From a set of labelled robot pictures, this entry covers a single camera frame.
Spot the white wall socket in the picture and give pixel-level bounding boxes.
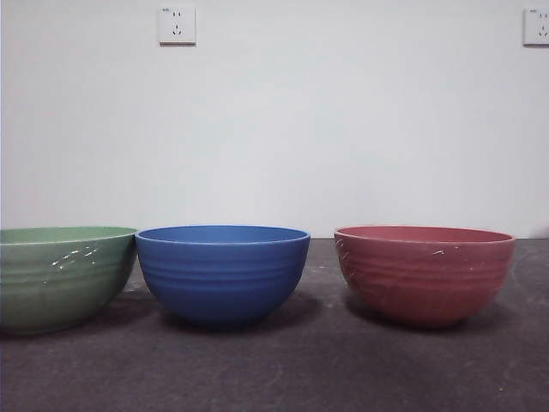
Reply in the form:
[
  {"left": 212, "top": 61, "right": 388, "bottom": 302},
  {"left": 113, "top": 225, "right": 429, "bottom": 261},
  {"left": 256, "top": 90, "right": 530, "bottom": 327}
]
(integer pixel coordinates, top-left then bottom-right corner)
[
  {"left": 522, "top": 7, "right": 549, "bottom": 47},
  {"left": 159, "top": 5, "right": 197, "bottom": 46}
]

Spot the green ribbed bowl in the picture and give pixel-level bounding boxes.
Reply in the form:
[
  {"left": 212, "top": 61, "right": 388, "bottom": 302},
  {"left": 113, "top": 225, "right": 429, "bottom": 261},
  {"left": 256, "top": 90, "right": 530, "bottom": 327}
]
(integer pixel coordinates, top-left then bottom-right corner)
[{"left": 0, "top": 226, "right": 138, "bottom": 336}]

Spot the red ribbed bowl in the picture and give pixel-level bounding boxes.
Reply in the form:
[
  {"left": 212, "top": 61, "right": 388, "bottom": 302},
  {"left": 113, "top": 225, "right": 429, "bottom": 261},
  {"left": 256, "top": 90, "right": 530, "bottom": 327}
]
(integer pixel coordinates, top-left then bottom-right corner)
[{"left": 333, "top": 225, "right": 516, "bottom": 330}]

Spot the blue ribbed bowl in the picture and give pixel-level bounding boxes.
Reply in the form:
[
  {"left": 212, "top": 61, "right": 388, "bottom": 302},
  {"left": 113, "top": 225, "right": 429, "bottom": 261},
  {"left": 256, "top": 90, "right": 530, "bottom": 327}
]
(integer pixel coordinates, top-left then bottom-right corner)
[{"left": 135, "top": 226, "right": 311, "bottom": 331}]

